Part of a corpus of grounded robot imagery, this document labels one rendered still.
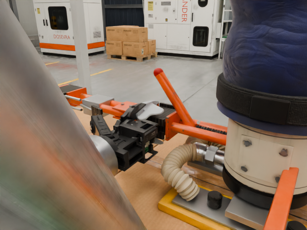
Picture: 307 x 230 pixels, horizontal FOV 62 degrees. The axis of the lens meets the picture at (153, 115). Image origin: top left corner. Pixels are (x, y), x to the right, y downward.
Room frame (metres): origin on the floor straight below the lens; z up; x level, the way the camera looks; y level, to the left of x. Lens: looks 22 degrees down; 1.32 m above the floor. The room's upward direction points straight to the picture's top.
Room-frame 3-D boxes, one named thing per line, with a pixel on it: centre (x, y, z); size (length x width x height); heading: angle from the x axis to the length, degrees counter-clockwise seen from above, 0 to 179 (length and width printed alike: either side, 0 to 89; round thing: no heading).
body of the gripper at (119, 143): (0.46, 0.06, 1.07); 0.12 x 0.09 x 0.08; 146
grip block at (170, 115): (0.57, -0.02, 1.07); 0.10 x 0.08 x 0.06; 146
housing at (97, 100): (0.69, 0.16, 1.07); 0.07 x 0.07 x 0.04; 56
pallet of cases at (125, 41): (7.88, 0.65, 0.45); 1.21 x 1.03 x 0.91; 61
